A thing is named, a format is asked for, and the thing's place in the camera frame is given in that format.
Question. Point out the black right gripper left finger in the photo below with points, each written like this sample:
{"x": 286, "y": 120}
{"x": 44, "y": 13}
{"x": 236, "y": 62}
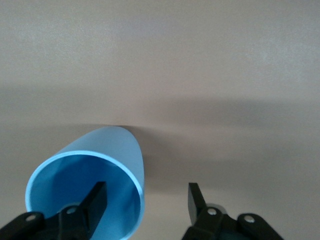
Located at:
{"x": 92, "y": 215}

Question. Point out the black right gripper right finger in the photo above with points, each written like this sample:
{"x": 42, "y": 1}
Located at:
{"x": 200, "y": 220}

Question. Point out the blue plastic cup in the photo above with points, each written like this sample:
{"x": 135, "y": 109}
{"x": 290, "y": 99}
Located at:
{"x": 112, "y": 150}

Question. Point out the brown table cover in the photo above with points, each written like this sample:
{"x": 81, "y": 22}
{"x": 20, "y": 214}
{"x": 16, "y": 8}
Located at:
{"x": 175, "y": 62}

